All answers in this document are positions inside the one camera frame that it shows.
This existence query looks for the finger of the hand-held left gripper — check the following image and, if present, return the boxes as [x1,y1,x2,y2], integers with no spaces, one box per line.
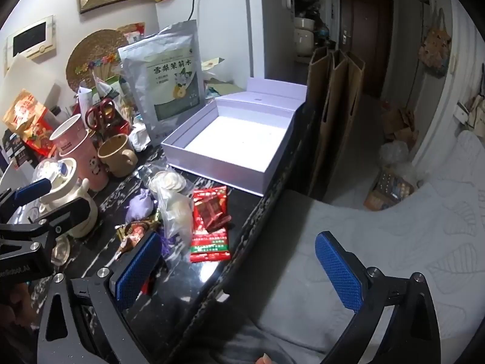
[0,196,98,244]
[0,178,52,217]

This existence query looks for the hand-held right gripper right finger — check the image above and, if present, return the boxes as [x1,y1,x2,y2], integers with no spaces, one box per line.
[316,231,451,364]

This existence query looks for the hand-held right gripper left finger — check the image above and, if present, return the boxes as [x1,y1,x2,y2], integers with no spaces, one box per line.
[36,231,163,364]

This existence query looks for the gold brown candy wrapper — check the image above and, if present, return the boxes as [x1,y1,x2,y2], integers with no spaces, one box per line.
[115,218,160,254]

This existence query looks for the purple sachet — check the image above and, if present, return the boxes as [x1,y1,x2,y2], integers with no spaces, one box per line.
[127,187,156,221]

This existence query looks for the red snack packet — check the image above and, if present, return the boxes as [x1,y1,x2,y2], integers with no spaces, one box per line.
[189,186,232,263]

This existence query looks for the white cardboard box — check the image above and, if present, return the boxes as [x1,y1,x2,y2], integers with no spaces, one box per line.
[161,77,308,198]

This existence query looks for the small white kettle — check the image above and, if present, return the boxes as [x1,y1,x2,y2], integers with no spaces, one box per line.
[32,157,99,239]

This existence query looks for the small round metal lid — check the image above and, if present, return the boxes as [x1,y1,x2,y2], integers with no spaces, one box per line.
[51,241,71,266]

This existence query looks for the pink cup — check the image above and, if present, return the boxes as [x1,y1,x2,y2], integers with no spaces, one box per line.
[49,114,110,192]

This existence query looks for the beige mug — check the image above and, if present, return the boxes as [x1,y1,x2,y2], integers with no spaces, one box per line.
[98,134,139,178]

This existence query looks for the red snack bag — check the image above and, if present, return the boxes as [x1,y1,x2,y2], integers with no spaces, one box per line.
[2,89,57,156]

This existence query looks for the white quilted bed cover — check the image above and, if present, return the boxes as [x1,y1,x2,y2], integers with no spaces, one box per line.
[261,131,485,364]

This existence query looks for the white round flower ornament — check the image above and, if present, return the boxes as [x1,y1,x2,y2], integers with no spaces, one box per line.
[148,170,186,196]

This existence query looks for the box of colourful items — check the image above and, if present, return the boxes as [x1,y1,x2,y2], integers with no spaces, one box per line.
[364,167,421,211]

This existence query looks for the red scissors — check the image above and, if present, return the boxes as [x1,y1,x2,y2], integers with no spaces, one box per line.
[85,99,116,130]

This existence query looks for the crumpled white tissue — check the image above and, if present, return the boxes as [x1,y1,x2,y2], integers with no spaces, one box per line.
[129,123,154,152]

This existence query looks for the person's grey pants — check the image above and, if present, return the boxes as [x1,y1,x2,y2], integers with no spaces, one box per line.
[212,318,330,364]

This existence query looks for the clear plastic bags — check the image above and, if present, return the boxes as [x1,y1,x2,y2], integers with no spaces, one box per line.
[379,140,417,183]

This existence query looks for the white intercom panel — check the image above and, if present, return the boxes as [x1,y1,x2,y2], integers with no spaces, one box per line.
[7,16,57,59]

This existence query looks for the flattened cardboard box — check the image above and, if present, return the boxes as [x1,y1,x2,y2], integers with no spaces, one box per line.
[346,51,366,145]
[329,49,355,175]
[309,47,336,198]

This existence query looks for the round woven mat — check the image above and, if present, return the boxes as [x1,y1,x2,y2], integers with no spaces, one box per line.
[66,26,129,92]

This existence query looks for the cardboard scraps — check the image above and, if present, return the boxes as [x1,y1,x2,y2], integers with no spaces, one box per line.
[381,108,419,148]

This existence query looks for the silver stand-up pouch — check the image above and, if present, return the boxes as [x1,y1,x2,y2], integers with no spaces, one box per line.
[118,20,207,147]

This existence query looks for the red patterned packet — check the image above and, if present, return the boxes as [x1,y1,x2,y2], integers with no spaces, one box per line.
[125,23,146,44]

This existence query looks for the green cardboard piece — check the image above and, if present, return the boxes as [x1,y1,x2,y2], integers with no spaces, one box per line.
[205,78,247,101]

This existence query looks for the white ceramic pot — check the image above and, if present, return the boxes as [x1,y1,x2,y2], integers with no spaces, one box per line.
[293,17,315,57]

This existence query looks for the white refrigerator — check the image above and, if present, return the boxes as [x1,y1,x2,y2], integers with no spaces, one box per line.
[155,0,296,92]

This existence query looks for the dark brown door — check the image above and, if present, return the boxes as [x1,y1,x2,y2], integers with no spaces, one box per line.
[339,0,395,99]

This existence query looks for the hanging patterned bag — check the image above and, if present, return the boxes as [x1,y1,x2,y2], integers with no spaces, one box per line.
[422,9,453,80]

